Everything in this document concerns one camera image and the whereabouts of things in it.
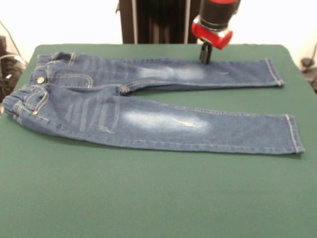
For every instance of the black round stand base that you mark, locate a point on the black round stand base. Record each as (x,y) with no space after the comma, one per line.
(307,62)

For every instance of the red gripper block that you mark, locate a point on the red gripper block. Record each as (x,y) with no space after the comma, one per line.
(218,37)

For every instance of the blue denim jeans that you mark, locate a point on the blue denim jeans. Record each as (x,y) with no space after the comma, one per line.
(173,119)

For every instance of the dark green table cloth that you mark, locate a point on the dark green table cloth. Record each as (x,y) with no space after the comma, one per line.
(148,198)

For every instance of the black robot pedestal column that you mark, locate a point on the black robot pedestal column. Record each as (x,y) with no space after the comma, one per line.
(161,19)

